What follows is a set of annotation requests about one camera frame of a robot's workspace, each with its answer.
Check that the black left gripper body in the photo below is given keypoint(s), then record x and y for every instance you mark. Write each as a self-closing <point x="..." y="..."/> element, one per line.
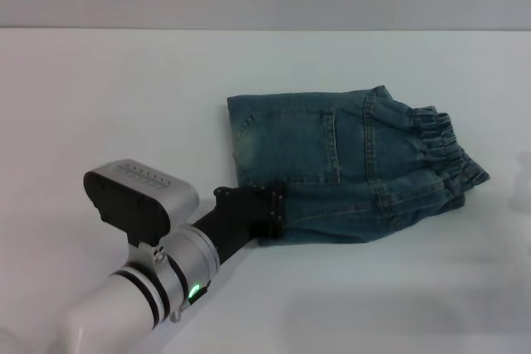
<point x="232" y="221"/>

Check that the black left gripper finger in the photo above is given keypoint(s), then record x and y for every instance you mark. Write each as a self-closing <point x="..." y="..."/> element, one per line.
<point x="274" y="227"/>
<point x="276" y="198"/>

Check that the blue denim shorts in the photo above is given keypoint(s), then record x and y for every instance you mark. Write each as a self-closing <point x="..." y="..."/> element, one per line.
<point x="332" y="171"/>

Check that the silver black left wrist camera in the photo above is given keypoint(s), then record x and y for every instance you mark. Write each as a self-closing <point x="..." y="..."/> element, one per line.
<point x="132" y="200"/>

